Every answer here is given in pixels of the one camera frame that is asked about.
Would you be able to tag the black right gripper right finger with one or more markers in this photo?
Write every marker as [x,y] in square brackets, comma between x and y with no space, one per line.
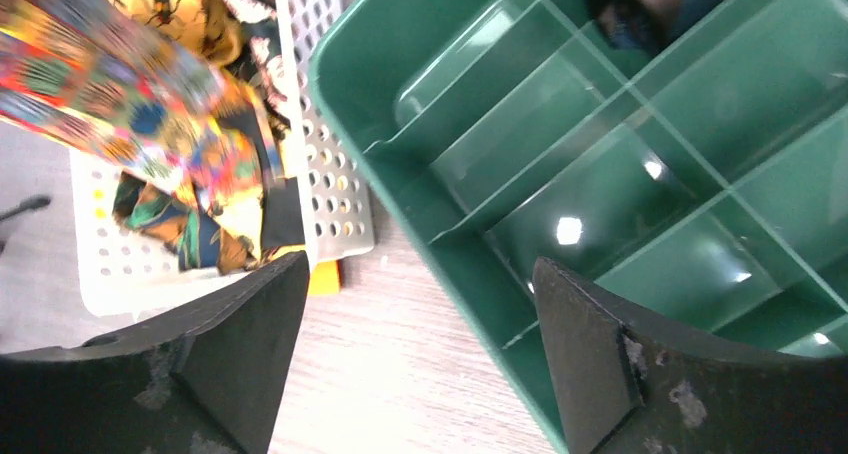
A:
[630,380]

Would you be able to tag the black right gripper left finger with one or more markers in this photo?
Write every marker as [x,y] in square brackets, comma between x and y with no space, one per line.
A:
[205,377]

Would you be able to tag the colourful shell pattern tie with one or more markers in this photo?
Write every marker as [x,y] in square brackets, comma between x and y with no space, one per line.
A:
[85,75]

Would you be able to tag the brown green leaf tie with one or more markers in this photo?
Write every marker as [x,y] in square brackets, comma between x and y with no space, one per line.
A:
[194,237]

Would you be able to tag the orange block under basket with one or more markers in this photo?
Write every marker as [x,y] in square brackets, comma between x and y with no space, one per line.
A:
[325,279]

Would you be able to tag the green compartment tray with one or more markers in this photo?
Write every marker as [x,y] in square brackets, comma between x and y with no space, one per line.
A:
[707,183]

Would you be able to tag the white perforated plastic basket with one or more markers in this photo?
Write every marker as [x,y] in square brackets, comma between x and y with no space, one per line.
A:
[123,273]

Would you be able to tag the dark floral rose tie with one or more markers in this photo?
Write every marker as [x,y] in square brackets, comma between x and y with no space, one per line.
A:
[262,66]

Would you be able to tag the yellow beetle pattern tie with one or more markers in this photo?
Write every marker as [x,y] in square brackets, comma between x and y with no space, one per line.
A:
[203,26]

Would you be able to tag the rolled dark striped tie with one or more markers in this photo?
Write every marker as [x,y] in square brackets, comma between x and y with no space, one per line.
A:
[647,25]

